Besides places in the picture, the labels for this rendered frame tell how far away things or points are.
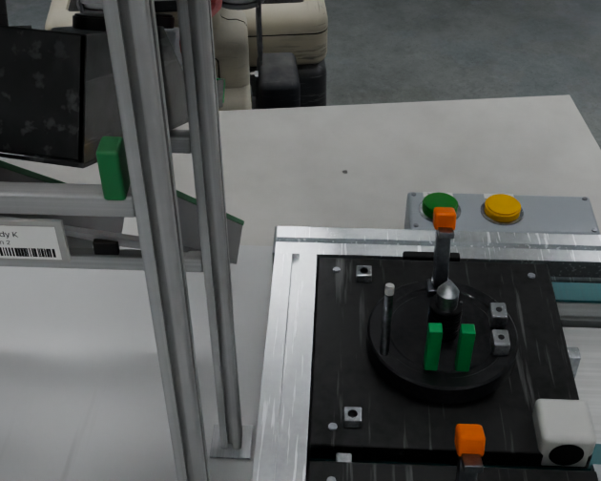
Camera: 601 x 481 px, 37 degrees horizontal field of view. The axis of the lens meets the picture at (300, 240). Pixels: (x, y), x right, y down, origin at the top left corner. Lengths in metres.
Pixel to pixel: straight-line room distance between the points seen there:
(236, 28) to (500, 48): 1.96
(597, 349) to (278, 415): 0.35
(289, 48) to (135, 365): 0.94
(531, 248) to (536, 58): 2.35
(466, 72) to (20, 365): 2.40
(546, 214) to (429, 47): 2.32
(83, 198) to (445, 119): 0.94
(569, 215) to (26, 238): 0.69
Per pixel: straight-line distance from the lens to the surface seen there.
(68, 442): 0.96
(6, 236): 0.52
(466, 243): 1.00
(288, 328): 0.90
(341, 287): 0.92
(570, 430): 0.81
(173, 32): 0.73
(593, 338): 0.99
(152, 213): 0.50
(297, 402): 0.83
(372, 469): 0.78
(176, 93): 0.66
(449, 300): 0.82
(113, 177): 0.48
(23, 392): 1.01
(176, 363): 0.58
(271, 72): 1.69
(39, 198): 0.50
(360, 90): 3.07
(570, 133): 1.39
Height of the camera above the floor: 1.61
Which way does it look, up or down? 41 degrees down
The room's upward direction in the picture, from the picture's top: straight up
